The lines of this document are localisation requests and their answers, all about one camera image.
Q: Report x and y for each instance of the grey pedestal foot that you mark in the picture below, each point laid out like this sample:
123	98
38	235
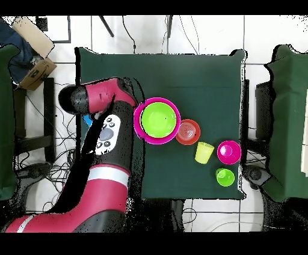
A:
36	170
256	175

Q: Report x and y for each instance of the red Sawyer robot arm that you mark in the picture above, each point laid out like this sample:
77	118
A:
101	192

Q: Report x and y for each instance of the small orange-red bowl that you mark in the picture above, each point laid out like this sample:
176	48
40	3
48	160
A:
187	132

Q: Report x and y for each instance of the black stool frame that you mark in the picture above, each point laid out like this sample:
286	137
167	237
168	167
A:
49	125

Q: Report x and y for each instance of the yellow cup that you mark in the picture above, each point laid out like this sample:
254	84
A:
204	152

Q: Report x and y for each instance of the large pink bowl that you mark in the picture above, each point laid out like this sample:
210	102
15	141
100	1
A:
178	120

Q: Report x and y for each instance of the light green bowl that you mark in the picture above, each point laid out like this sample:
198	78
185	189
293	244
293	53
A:
158	120

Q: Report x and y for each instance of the small crimson bowl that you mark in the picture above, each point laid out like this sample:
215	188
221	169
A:
229	152

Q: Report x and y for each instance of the blue bowl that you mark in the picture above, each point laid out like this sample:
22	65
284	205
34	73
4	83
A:
87	120

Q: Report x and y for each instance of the dark blue cloth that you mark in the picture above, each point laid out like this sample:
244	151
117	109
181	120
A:
16	57

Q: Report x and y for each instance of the beige box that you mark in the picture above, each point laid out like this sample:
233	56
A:
33	36

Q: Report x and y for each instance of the brown cardboard box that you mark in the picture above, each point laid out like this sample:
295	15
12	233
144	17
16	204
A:
36	74

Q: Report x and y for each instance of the green cup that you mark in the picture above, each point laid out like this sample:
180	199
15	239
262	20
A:
225	178

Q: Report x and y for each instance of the green cloth covered table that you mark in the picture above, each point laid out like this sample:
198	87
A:
288	120
6	120

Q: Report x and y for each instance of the dark green tablecloth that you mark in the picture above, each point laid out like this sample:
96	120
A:
192	77

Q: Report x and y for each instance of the black tripod leg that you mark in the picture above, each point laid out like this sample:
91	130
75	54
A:
107	26
170	26

